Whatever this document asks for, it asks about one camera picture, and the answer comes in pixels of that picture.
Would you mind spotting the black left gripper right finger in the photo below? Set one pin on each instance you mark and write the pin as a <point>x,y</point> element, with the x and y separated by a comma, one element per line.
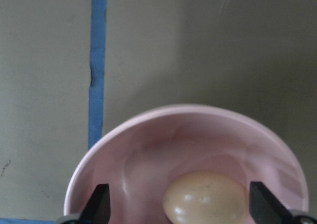
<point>264,207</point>

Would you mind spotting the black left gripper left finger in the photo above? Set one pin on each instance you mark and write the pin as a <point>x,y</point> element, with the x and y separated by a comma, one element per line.
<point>97,209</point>

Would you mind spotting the brown egg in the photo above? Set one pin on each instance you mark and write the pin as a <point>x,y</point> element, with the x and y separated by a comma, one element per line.
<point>205,197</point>

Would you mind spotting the pink bowl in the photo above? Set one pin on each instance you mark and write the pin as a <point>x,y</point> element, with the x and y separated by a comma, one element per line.
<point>142,156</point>

